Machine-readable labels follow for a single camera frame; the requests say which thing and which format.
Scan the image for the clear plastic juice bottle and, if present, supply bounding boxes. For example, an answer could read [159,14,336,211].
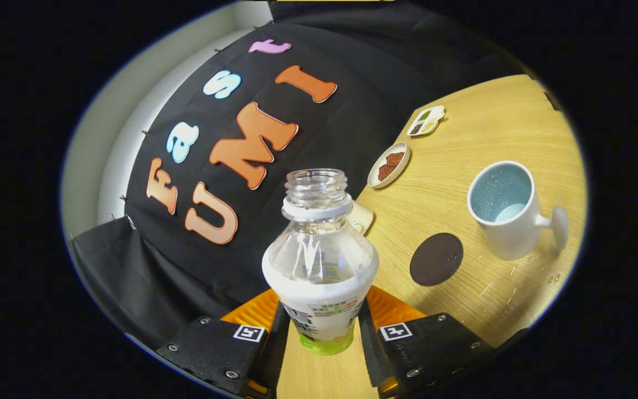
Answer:
[262,168,380,356]

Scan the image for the white cup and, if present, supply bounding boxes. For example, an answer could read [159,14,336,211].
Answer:
[467,161,569,261]

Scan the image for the round dish with brown food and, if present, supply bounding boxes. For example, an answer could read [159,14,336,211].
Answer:
[367,142,411,189]

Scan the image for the dark brown round coaster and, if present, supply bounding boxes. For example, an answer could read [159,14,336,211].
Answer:
[409,232,464,287]

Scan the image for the cream toaster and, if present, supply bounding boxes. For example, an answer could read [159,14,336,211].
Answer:
[347,199,375,236]

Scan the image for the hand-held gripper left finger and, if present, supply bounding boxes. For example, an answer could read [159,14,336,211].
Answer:
[156,288,290,397]

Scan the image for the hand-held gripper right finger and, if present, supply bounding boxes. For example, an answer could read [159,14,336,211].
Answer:
[358,285,497,397]

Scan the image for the wooden table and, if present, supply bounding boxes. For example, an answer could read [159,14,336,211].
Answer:
[275,75,588,399]

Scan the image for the white divided seed dish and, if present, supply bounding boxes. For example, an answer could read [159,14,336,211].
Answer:
[407,105,446,137]

